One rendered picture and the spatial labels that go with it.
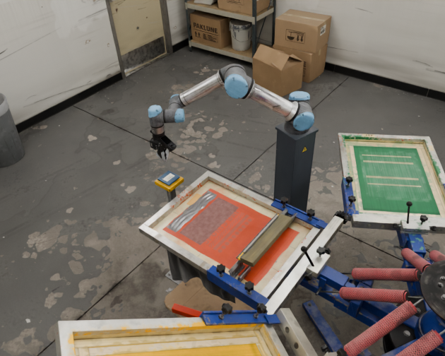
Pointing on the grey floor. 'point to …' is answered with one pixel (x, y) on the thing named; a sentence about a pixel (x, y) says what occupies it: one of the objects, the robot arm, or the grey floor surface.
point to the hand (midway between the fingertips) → (165, 160)
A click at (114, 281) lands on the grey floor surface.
